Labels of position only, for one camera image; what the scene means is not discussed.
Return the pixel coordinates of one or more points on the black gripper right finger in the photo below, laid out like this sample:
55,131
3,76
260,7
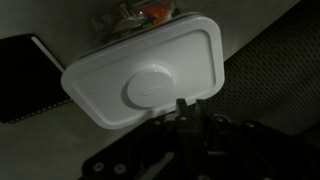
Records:
200,115

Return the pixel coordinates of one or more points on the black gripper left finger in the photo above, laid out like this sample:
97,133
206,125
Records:
182,113

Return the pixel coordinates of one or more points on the white lid with round button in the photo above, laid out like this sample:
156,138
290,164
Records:
110,83

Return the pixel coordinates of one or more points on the clear container with snacks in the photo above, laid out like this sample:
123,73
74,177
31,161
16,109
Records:
143,15

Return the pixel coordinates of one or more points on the dark patterned fabric sofa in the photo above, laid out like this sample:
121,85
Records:
273,76

